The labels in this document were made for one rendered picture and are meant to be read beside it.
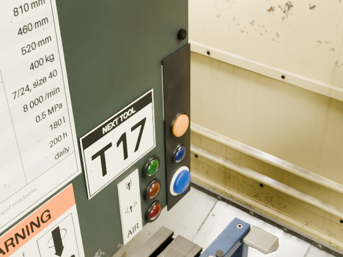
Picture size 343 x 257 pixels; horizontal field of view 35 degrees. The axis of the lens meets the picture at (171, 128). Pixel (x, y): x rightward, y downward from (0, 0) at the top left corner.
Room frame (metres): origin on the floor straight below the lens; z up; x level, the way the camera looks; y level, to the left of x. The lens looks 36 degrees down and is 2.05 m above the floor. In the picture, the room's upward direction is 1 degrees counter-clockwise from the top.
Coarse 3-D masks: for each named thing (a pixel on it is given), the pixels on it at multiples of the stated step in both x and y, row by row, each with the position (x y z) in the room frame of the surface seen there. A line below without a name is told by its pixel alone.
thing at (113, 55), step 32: (64, 0) 0.37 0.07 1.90; (96, 0) 0.40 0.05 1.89; (128, 0) 0.42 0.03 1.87; (160, 0) 0.46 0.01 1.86; (64, 32) 0.37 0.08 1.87; (96, 32) 0.39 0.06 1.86; (128, 32) 0.42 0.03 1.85; (160, 32) 0.46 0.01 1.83; (96, 64) 0.39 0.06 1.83; (128, 64) 0.42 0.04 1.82; (160, 64) 0.45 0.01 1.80; (96, 96) 0.39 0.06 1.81; (128, 96) 0.42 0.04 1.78; (160, 96) 0.45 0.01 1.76; (160, 128) 0.45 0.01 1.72; (160, 160) 0.45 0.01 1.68; (160, 192) 0.45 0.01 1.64; (96, 224) 0.37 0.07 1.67; (96, 256) 0.37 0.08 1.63
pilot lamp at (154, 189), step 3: (156, 183) 0.44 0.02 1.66; (153, 186) 0.43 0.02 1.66; (156, 186) 0.43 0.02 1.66; (159, 186) 0.44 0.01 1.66; (150, 189) 0.43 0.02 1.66; (153, 189) 0.43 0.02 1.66; (156, 189) 0.43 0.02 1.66; (159, 189) 0.44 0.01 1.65; (150, 192) 0.43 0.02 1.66; (153, 192) 0.43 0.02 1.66; (156, 192) 0.43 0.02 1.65; (150, 195) 0.43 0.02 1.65; (153, 195) 0.43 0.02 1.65; (156, 195) 0.43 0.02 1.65; (150, 198) 0.43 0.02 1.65; (153, 198) 0.43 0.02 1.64
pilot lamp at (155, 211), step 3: (156, 204) 0.44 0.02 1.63; (159, 204) 0.44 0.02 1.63; (156, 207) 0.43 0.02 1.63; (159, 207) 0.44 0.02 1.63; (153, 210) 0.43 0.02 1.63; (156, 210) 0.43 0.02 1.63; (159, 210) 0.43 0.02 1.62; (150, 213) 0.43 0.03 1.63; (153, 213) 0.43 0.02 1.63; (156, 213) 0.43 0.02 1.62; (159, 213) 0.43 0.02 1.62; (150, 216) 0.43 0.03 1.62; (153, 216) 0.43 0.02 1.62; (156, 216) 0.43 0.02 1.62; (153, 219) 0.43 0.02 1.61
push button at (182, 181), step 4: (180, 172) 0.47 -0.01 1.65; (184, 172) 0.47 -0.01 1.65; (188, 172) 0.48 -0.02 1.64; (180, 176) 0.46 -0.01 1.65; (184, 176) 0.47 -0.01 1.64; (188, 176) 0.47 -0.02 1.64; (176, 180) 0.46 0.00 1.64; (180, 180) 0.46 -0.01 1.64; (184, 180) 0.47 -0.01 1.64; (188, 180) 0.47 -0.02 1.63; (176, 184) 0.46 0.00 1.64; (180, 184) 0.46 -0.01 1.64; (184, 184) 0.47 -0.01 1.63; (188, 184) 0.47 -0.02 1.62; (176, 188) 0.46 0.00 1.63; (180, 188) 0.46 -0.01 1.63; (184, 188) 0.47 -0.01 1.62; (176, 192) 0.46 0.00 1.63; (180, 192) 0.46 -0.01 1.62
